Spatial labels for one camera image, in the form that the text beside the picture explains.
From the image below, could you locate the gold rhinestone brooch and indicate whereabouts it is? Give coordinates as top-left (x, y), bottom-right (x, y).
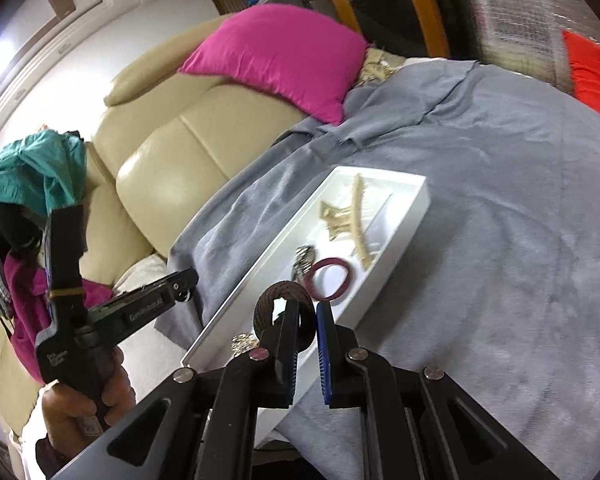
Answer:
top-left (230, 333), bottom-right (260, 358)

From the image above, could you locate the brown hair tie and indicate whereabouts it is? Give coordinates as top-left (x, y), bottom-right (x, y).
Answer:
top-left (253, 282), bottom-right (316, 356)

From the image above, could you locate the maroon hair tie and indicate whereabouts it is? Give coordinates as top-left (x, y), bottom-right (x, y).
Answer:
top-left (303, 257), bottom-right (352, 302)

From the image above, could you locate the silver metal hair clip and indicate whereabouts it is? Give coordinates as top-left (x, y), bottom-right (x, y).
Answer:
top-left (291, 245), bottom-right (316, 283)

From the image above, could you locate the cream hair claw clip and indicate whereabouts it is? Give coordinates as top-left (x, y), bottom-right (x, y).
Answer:
top-left (318, 174), bottom-right (374, 271)

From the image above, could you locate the white jewelry tray box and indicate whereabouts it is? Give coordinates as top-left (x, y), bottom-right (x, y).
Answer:
top-left (180, 164), bottom-right (430, 449)

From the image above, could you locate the person left hand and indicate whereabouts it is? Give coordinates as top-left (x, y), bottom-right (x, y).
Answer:
top-left (42, 347), bottom-right (136, 458)

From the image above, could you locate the magenta garment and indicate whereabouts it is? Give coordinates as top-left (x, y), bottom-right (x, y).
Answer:
top-left (2, 253), bottom-right (114, 386)

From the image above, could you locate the grey bed blanket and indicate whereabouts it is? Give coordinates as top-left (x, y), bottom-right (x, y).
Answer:
top-left (157, 61), bottom-right (600, 479)

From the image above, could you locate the teal garment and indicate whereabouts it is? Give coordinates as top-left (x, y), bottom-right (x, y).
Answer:
top-left (0, 129), bottom-right (86, 217)

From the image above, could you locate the beige leather sofa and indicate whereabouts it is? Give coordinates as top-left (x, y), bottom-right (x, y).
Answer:
top-left (0, 12), bottom-right (307, 426)

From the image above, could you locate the magenta pillow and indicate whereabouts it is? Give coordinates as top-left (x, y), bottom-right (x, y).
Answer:
top-left (178, 3), bottom-right (367, 125)

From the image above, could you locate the red cushion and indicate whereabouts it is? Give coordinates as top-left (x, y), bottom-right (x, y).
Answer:
top-left (562, 30), bottom-right (600, 114)

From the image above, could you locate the wooden cabinet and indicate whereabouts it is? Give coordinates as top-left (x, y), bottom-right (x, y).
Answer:
top-left (330, 0), bottom-right (451, 58)

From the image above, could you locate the silver foil insulation panel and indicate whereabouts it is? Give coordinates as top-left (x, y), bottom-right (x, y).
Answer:
top-left (467, 0), bottom-right (600, 93)

